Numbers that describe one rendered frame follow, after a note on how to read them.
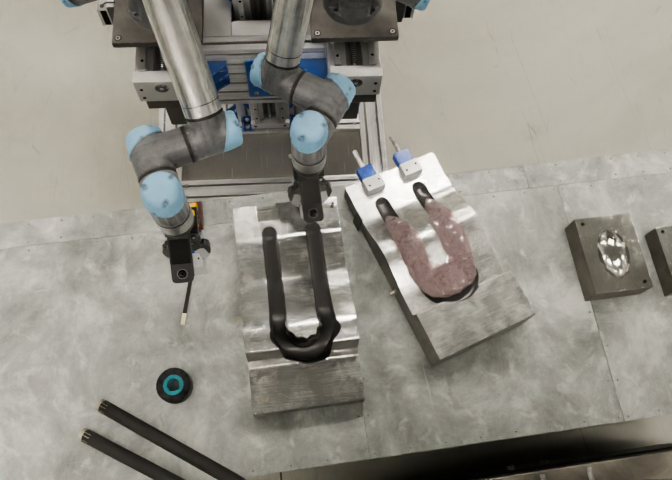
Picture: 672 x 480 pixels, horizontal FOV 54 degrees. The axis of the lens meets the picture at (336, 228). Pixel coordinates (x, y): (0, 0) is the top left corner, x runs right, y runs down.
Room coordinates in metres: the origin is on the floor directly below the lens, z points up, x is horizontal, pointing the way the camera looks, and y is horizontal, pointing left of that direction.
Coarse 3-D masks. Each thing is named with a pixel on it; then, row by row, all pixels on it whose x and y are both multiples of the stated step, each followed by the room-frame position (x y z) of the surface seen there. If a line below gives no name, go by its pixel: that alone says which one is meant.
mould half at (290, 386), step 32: (256, 224) 0.57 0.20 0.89; (288, 224) 0.58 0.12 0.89; (320, 224) 0.59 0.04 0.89; (256, 256) 0.49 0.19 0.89; (288, 256) 0.50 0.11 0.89; (256, 288) 0.41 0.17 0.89; (288, 288) 0.42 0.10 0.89; (256, 320) 0.33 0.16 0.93; (288, 320) 0.33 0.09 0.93; (352, 320) 0.35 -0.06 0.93; (256, 352) 0.25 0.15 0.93; (352, 352) 0.29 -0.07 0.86; (256, 384) 0.19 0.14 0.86; (288, 384) 0.20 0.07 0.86; (320, 384) 0.21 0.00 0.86; (352, 384) 0.22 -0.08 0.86; (256, 416) 0.13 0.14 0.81
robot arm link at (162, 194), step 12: (144, 180) 0.48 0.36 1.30; (156, 180) 0.48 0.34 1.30; (168, 180) 0.49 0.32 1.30; (144, 192) 0.46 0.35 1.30; (156, 192) 0.46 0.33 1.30; (168, 192) 0.46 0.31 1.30; (180, 192) 0.47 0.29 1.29; (144, 204) 0.45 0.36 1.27; (156, 204) 0.44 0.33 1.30; (168, 204) 0.44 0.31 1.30; (180, 204) 0.45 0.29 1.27; (156, 216) 0.43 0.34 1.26; (168, 216) 0.43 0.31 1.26; (180, 216) 0.45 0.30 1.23; (168, 228) 0.43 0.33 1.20
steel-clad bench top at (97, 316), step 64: (512, 192) 0.78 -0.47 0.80; (576, 192) 0.80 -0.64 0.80; (640, 192) 0.82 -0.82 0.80; (0, 256) 0.45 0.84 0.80; (64, 256) 0.47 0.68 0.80; (128, 256) 0.48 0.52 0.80; (512, 256) 0.60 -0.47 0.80; (0, 320) 0.29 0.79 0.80; (64, 320) 0.30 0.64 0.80; (128, 320) 0.32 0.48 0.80; (192, 320) 0.34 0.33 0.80; (384, 320) 0.39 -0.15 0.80; (576, 320) 0.44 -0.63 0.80; (640, 320) 0.46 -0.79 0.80; (0, 384) 0.14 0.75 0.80; (64, 384) 0.15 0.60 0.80; (128, 384) 0.17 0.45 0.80; (384, 384) 0.23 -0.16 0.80; (448, 384) 0.25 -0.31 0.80; (512, 384) 0.27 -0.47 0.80; (576, 384) 0.28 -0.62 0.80; (640, 384) 0.30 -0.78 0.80; (0, 448) 0.00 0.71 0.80; (64, 448) 0.01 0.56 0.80; (128, 448) 0.03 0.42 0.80; (192, 448) 0.04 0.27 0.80; (256, 448) 0.06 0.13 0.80; (320, 448) 0.07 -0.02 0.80; (384, 448) 0.09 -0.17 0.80
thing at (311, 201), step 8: (304, 184) 0.61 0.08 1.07; (312, 184) 0.62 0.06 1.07; (304, 192) 0.60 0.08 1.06; (312, 192) 0.60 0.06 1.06; (320, 192) 0.60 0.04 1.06; (304, 200) 0.58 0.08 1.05; (312, 200) 0.59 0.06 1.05; (320, 200) 0.59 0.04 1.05; (304, 208) 0.57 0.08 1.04; (312, 208) 0.57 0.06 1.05; (320, 208) 0.57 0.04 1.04; (304, 216) 0.55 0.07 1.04; (312, 216) 0.55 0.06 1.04; (320, 216) 0.56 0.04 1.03
